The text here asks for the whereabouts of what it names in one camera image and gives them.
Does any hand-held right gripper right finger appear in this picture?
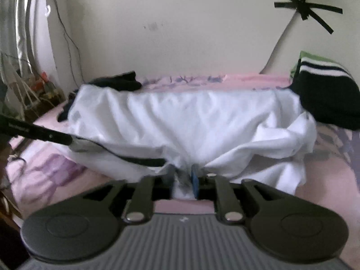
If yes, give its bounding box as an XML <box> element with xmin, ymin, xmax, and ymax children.
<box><xmin>191</xmin><ymin>166</ymin><xmax>285</xmax><ymax>224</ymax></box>

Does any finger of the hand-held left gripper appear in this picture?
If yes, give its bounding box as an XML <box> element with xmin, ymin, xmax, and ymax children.
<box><xmin>0</xmin><ymin>114</ymin><xmax>80</xmax><ymax>150</ymax></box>

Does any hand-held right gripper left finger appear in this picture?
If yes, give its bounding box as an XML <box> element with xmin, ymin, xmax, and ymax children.
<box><xmin>82</xmin><ymin>165</ymin><xmax>176</xmax><ymax>224</ymax></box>

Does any white shirt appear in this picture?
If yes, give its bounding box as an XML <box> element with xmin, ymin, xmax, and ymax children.
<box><xmin>64</xmin><ymin>84</ymin><xmax>318</xmax><ymax>201</ymax></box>

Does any dark cloth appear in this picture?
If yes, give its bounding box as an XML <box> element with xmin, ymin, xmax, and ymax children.
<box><xmin>57</xmin><ymin>89</ymin><xmax>83</xmax><ymax>123</ymax></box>

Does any pink printed bedsheet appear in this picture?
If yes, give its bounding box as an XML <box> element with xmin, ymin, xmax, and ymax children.
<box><xmin>5</xmin><ymin>73</ymin><xmax>360</xmax><ymax>223</ymax></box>

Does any black cloth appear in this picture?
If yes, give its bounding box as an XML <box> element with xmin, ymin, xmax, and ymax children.
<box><xmin>90</xmin><ymin>71</ymin><xmax>143</xmax><ymax>92</ymax></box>

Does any grey striped curtain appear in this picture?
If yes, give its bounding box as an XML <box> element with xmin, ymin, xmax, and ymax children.
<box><xmin>0</xmin><ymin>0</ymin><xmax>58</xmax><ymax>77</ymax></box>

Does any black striped knit garment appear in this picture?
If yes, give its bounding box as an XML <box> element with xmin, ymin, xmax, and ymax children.
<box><xmin>289</xmin><ymin>51</ymin><xmax>360</xmax><ymax>131</ymax></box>

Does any black tape cross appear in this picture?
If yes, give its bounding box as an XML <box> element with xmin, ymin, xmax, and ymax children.
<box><xmin>274</xmin><ymin>0</ymin><xmax>344</xmax><ymax>35</ymax></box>

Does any white wire rack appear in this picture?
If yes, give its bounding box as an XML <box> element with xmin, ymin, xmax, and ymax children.
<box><xmin>0</xmin><ymin>53</ymin><xmax>38</xmax><ymax>119</ymax></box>

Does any thin black wire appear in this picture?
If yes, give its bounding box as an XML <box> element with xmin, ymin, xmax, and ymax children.
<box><xmin>46</xmin><ymin>0</ymin><xmax>85</xmax><ymax>84</ymax></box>

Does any white cable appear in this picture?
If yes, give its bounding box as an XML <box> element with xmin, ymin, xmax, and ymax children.
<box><xmin>259</xmin><ymin>13</ymin><xmax>300</xmax><ymax>74</ymax></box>

